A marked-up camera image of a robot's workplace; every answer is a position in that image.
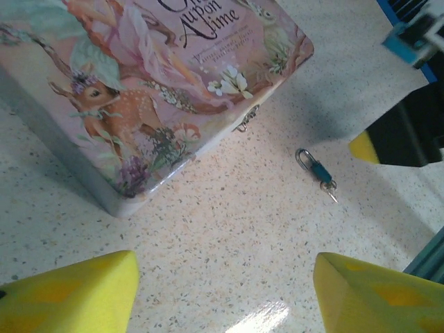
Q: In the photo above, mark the small teal padlock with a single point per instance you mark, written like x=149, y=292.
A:
x=320, y=171

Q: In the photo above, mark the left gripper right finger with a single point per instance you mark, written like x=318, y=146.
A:
x=374, y=305

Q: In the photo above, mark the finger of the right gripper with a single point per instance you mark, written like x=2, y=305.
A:
x=402, y=138

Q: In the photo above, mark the pink illustrated tin box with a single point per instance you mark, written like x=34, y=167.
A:
x=138, y=86

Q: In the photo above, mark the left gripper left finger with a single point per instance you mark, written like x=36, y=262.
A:
x=69, y=305

